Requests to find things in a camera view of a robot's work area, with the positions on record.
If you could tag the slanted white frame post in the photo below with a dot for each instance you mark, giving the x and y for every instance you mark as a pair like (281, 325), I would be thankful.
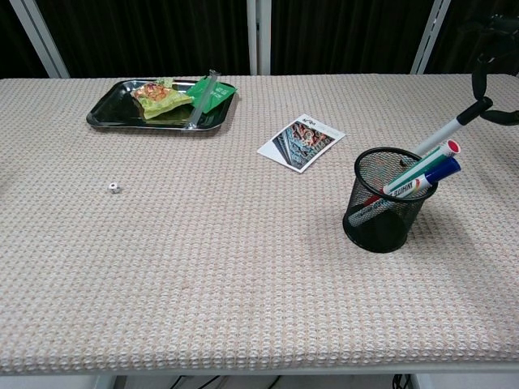
(40, 38)
(430, 36)

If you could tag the clear plastic tube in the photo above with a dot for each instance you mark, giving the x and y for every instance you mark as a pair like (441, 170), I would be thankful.
(201, 102)

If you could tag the green flat packet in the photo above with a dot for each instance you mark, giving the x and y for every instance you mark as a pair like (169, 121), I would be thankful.
(220, 95)

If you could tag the small white die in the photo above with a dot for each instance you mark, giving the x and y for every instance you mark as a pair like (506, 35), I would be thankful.
(112, 187)

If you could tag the beige woven tablecloth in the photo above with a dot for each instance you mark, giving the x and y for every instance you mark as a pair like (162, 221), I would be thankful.
(243, 263)

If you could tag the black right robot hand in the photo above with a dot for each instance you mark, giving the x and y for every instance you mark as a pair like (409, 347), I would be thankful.
(504, 118)

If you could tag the black mesh pen holder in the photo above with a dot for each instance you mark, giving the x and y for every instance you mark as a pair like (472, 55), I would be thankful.
(377, 237)

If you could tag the printed photo postcard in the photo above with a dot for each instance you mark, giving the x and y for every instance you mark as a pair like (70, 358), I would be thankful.
(300, 142)

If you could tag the yellow green snack bag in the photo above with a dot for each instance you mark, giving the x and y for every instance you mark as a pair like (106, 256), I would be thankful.
(162, 101)

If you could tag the black curtain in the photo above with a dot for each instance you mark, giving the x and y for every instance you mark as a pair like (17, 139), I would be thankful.
(142, 32)

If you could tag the red cap green marker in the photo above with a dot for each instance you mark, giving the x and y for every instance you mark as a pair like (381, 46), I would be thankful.
(422, 163)

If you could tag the upright white frame post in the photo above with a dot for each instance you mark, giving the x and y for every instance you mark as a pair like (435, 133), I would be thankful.
(259, 36)

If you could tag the black cap white marker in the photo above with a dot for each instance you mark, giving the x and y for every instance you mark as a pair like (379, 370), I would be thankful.
(440, 133)

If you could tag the black serving tray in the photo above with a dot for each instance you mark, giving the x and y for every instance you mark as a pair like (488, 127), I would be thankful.
(113, 106)

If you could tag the blue cap whiteboard marker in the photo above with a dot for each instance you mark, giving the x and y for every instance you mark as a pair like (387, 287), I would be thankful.
(442, 170)

